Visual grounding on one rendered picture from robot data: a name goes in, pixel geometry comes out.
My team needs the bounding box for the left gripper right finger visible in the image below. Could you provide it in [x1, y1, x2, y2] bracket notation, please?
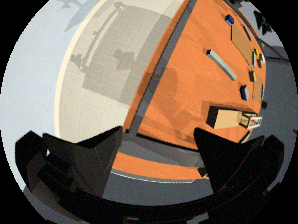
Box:
[193, 127, 265, 193]

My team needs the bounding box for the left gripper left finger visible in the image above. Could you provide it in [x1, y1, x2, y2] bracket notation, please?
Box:
[42, 126, 123, 198]

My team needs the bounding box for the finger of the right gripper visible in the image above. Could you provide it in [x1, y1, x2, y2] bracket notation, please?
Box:
[262, 25, 270, 35]
[255, 16, 265, 30]

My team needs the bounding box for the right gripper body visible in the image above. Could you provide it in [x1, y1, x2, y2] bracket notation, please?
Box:
[253, 10, 272, 32]

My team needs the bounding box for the grey cylinder with white top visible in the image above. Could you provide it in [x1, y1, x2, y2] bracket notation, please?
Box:
[259, 54, 265, 63]

